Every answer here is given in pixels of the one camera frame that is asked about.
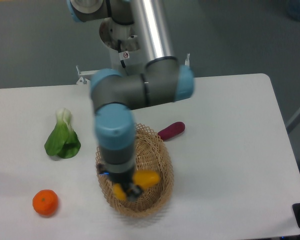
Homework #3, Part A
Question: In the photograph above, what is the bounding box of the white metal frame bracket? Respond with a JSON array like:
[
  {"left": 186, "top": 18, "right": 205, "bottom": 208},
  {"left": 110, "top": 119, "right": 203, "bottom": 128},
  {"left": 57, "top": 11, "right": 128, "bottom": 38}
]
[{"left": 75, "top": 52, "right": 191, "bottom": 85}]

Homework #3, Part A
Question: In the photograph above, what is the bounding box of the yellow mango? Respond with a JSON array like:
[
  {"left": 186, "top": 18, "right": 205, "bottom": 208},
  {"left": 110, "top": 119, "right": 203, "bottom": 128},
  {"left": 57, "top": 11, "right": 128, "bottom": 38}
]
[{"left": 112, "top": 170, "right": 161, "bottom": 202}]

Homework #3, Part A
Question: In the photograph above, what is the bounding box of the grey metal leg right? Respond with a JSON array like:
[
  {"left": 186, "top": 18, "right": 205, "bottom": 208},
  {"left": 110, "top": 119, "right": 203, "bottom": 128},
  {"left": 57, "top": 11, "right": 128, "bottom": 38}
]
[{"left": 285, "top": 107, "right": 300, "bottom": 134}]

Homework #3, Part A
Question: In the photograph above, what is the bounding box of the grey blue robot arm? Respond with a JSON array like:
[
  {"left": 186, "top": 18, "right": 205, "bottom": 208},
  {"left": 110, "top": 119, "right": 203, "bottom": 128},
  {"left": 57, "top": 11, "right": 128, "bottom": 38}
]
[{"left": 67, "top": 0, "right": 194, "bottom": 202}]

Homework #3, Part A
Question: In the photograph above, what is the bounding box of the orange mandarin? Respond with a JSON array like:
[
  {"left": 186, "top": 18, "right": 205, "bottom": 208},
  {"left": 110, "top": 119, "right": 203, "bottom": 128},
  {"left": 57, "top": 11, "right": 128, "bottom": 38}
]
[{"left": 32, "top": 189, "right": 59, "bottom": 217}]

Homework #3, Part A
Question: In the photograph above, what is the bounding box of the black cable on pedestal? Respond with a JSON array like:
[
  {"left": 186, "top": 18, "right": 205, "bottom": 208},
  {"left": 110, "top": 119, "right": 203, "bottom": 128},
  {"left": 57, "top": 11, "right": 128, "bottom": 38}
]
[{"left": 117, "top": 39, "right": 131, "bottom": 76}]

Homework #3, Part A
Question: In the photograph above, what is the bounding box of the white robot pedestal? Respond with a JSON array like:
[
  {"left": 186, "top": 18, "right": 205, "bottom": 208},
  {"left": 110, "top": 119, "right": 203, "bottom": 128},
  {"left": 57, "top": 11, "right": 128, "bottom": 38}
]
[{"left": 99, "top": 17, "right": 145, "bottom": 76}]

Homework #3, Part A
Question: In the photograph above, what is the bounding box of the purple sweet potato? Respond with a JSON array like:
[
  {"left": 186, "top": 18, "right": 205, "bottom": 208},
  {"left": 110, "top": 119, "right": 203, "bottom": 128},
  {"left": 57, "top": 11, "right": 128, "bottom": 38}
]
[{"left": 157, "top": 121, "right": 186, "bottom": 141}]

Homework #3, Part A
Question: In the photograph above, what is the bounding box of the green bok choy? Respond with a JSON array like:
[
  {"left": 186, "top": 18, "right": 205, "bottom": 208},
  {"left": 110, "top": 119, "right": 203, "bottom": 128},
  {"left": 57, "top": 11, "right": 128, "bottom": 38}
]
[{"left": 44, "top": 108, "right": 81, "bottom": 159}]

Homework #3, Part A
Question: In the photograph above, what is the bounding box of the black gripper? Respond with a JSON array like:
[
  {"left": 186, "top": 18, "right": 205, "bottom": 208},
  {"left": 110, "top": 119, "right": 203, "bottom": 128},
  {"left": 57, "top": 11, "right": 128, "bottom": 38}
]
[{"left": 96, "top": 163, "right": 144, "bottom": 200}]

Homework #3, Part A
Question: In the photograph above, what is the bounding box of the woven wicker basket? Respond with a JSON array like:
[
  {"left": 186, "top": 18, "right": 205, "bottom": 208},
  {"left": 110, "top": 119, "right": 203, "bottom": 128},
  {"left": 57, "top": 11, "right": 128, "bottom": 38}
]
[{"left": 97, "top": 123, "right": 174, "bottom": 218}]

